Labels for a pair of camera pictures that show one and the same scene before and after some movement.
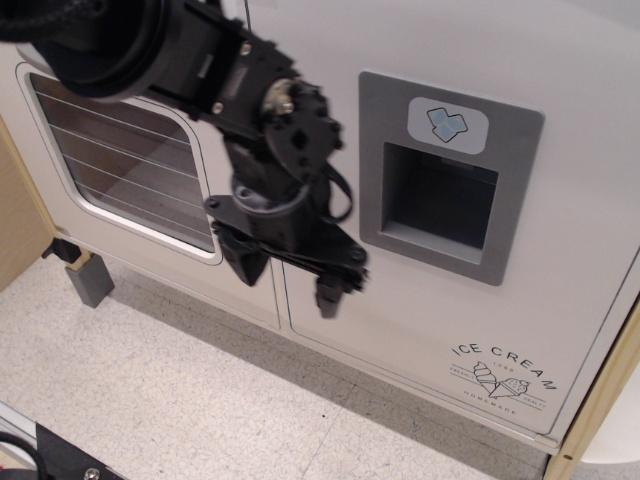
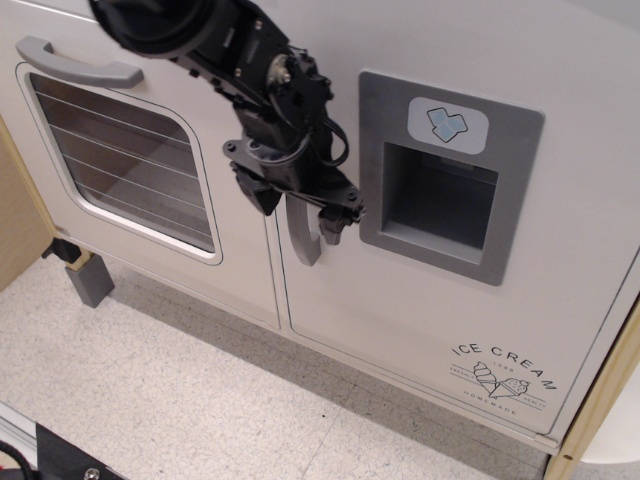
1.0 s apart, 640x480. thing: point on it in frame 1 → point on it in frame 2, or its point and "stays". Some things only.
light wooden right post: [620, 362] stays
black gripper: [293, 224] → [296, 165]
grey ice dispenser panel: [443, 174] stays
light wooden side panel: [27, 228] stays
